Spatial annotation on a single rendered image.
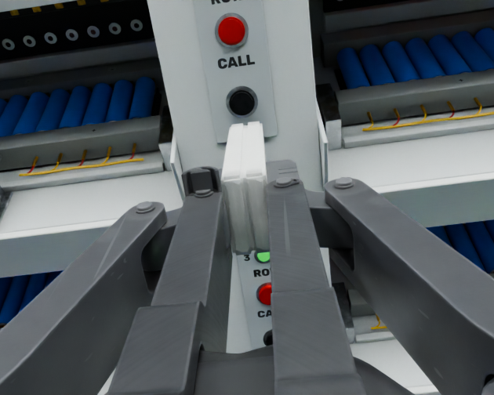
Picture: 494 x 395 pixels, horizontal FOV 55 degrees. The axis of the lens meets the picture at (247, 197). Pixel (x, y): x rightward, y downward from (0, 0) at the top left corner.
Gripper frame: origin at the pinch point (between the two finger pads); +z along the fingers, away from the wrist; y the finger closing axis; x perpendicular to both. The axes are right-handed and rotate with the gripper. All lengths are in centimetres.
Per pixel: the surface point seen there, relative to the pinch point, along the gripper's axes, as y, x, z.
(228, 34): -0.7, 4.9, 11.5
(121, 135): -10.6, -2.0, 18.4
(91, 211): -12.7, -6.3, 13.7
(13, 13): -20.2, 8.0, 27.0
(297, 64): 3.3, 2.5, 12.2
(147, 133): -8.6, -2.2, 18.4
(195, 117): -3.6, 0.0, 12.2
